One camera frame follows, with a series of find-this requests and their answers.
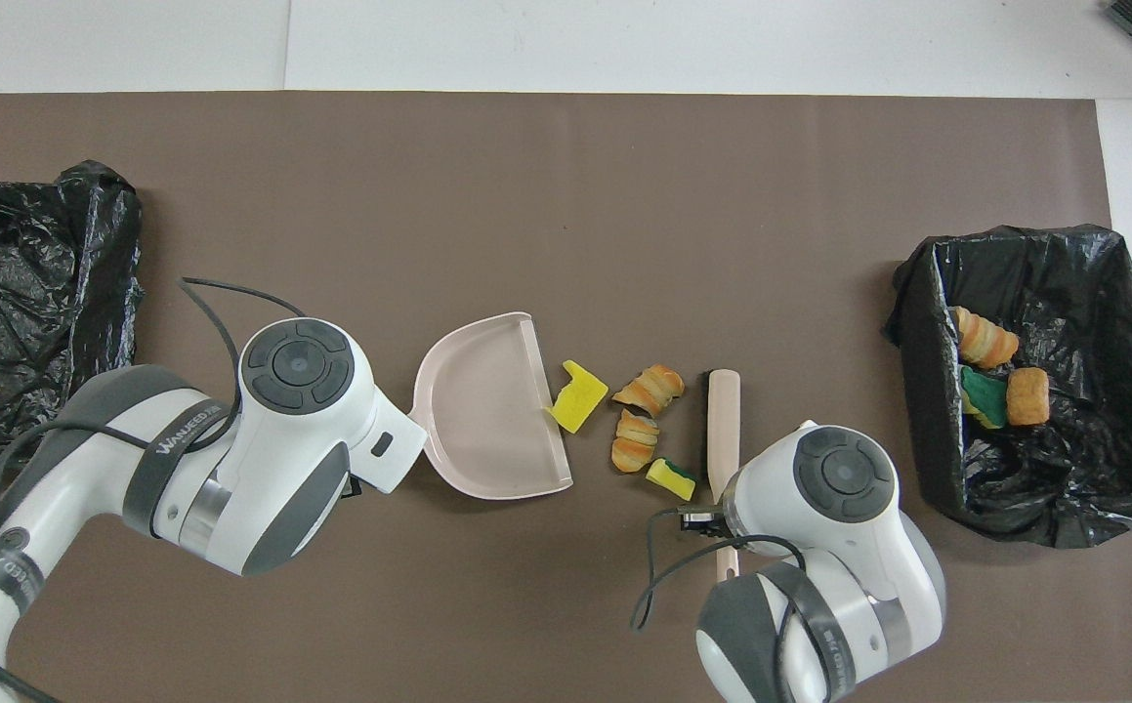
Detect small yellow green sponge piece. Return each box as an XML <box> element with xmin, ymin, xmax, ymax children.
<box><xmin>646</xmin><ymin>457</ymin><xmax>698</xmax><ymax>502</ymax></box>

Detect croissant piece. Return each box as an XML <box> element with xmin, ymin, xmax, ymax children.
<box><xmin>948</xmin><ymin>306</ymin><xmax>1021</xmax><ymax>370</ymax></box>
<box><xmin>610</xmin><ymin>409</ymin><xmax>662</xmax><ymax>475</ymax></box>
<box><xmin>611</xmin><ymin>364</ymin><xmax>686</xmax><ymax>419</ymax></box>

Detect beige hand brush black bristles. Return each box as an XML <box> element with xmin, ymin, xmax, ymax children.
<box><xmin>702</xmin><ymin>368</ymin><xmax>743</xmax><ymax>584</ymax></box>

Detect pink plastic dustpan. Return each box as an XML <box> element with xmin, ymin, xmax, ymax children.
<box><xmin>409</xmin><ymin>311</ymin><xmax>574</xmax><ymax>502</ymax></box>

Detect notched yellow sponge piece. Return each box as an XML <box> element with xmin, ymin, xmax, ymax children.
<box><xmin>548</xmin><ymin>359</ymin><xmax>611</xmax><ymax>434</ymax></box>

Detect brown bread roll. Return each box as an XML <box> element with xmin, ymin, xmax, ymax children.
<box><xmin>1005</xmin><ymin>366</ymin><xmax>1052</xmax><ymax>428</ymax></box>

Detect bin with black bag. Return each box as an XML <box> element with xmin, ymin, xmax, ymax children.
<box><xmin>0</xmin><ymin>159</ymin><xmax>145</xmax><ymax>472</ymax></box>
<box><xmin>886</xmin><ymin>224</ymin><xmax>1132</xmax><ymax>549</ymax></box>

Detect brown table mat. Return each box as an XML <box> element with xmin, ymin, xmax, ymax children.
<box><xmin>0</xmin><ymin>92</ymin><xmax>1132</xmax><ymax>703</ymax></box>

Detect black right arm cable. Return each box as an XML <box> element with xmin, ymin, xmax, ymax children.
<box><xmin>630</xmin><ymin>506</ymin><xmax>811</xmax><ymax>634</ymax></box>

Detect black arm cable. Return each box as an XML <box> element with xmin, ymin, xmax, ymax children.
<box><xmin>630</xmin><ymin>506</ymin><xmax>811</xmax><ymax>634</ymax></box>
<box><xmin>0</xmin><ymin>277</ymin><xmax>309</xmax><ymax>703</ymax></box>

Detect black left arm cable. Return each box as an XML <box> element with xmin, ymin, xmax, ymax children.
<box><xmin>0</xmin><ymin>277</ymin><xmax>309</xmax><ymax>703</ymax></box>

